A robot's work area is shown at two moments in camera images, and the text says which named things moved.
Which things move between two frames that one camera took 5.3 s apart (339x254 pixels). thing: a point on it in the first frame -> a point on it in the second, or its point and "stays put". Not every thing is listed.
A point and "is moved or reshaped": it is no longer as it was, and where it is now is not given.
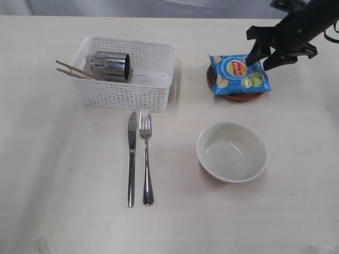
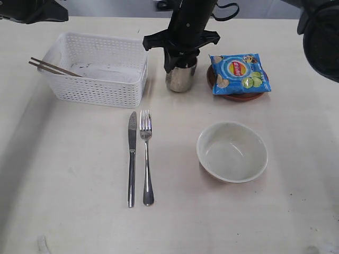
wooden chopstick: [82, 71] -> [54, 65]
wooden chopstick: [73, 73] -> [44, 67]
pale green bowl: [231, 152] stays put
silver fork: [145, 122] stays put
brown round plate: [234, 97] stays put
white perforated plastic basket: [148, 85] is moved or reshaped
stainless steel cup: [111, 66] -> [180, 80]
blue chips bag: [231, 74] stays put
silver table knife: [132, 132] stays put
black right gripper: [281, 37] -> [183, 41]
